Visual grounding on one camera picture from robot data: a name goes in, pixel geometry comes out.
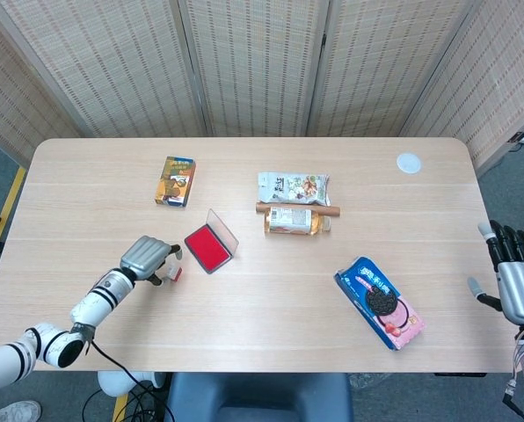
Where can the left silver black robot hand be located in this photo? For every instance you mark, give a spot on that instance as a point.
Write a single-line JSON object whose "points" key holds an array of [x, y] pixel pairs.
{"points": [[143, 257]]}

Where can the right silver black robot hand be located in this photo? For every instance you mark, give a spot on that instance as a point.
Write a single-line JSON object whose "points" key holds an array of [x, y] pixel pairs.
{"points": [[519, 285]]}

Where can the small red white stamp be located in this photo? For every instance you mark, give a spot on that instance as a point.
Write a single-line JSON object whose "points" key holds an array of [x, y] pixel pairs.
{"points": [[176, 273]]}

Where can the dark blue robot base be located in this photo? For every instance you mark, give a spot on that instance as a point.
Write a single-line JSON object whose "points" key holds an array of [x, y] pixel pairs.
{"points": [[257, 397]]}

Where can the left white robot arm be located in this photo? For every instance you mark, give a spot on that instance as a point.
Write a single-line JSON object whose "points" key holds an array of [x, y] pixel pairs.
{"points": [[90, 303]]}

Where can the red ink pad case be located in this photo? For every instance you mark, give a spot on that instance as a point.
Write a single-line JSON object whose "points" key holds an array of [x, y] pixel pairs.
{"points": [[208, 249]]}

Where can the orange yellow snack box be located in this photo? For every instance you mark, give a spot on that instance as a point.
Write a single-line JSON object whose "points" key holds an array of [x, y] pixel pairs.
{"points": [[175, 181]]}

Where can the white rounded base foot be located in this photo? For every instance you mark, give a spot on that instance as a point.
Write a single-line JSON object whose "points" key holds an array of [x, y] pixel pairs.
{"points": [[112, 383]]}

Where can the blue pink cookie box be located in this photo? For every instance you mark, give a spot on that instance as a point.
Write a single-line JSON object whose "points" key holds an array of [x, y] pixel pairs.
{"points": [[378, 303]]}

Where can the amber tea bottle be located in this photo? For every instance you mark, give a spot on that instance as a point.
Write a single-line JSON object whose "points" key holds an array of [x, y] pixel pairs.
{"points": [[290, 222]]}

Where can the white round grommet cover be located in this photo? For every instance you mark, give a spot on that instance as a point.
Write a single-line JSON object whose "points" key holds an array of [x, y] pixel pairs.
{"points": [[409, 163]]}

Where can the white snack bag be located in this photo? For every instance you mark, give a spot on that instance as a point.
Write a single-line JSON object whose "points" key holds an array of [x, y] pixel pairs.
{"points": [[293, 188]]}

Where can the woven folding screen panel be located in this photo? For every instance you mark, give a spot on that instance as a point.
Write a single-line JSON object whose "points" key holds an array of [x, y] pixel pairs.
{"points": [[108, 66], [7, 105], [495, 88], [376, 66], [253, 66]]}

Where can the wooden rolling pin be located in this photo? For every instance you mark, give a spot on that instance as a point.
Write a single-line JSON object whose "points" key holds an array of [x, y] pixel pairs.
{"points": [[334, 211]]}

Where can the white sneaker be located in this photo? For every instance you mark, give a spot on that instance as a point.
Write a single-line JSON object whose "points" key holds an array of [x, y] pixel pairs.
{"points": [[13, 411]]}

